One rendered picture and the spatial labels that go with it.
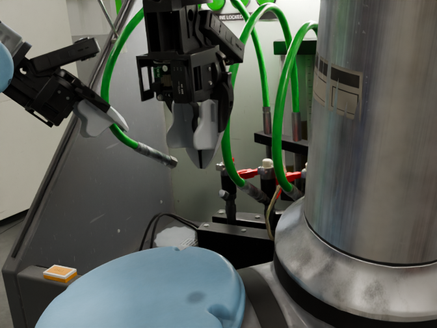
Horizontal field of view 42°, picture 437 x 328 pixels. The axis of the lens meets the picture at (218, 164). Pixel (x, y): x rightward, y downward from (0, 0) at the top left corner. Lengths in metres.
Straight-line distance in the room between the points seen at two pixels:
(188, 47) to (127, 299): 0.39
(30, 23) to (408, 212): 3.75
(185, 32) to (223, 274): 0.38
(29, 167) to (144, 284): 3.68
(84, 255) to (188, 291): 0.94
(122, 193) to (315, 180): 1.04
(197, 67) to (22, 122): 3.32
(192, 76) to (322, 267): 0.36
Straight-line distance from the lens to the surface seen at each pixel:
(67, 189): 1.17
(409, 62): 0.24
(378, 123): 0.25
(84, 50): 0.96
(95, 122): 0.95
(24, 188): 3.99
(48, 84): 0.93
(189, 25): 0.65
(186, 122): 0.70
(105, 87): 0.96
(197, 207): 1.47
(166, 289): 0.31
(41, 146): 4.02
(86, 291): 0.33
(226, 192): 1.05
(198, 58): 0.63
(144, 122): 1.36
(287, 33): 1.08
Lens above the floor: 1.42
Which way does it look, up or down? 18 degrees down
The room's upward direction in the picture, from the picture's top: 5 degrees counter-clockwise
